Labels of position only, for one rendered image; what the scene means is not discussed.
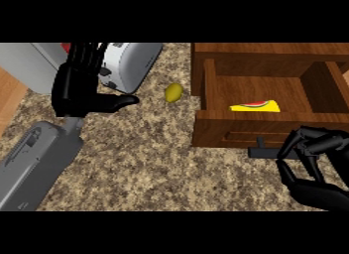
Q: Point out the pale grey appliance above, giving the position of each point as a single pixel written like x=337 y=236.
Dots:
x=21 y=63

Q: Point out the yellow wedge with watermelon print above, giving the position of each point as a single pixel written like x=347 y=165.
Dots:
x=260 y=107

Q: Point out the brown wooden drawer front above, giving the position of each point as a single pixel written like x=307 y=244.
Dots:
x=220 y=127

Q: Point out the red cup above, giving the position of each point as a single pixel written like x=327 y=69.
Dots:
x=65 y=47

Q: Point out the yellow green mango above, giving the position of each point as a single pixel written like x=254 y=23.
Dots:
x=173 y=93

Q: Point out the brown wooden cabinet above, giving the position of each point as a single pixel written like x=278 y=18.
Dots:
x=260 y=54

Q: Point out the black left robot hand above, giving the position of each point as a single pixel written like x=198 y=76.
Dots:
x=74 y=92

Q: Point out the brown wooden drawer box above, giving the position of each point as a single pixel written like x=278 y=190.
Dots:
x=260 y=91

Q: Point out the white silver toaster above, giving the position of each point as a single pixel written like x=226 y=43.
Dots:
x=130 y=63

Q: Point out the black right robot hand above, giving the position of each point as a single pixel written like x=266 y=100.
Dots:
x=324 y=195

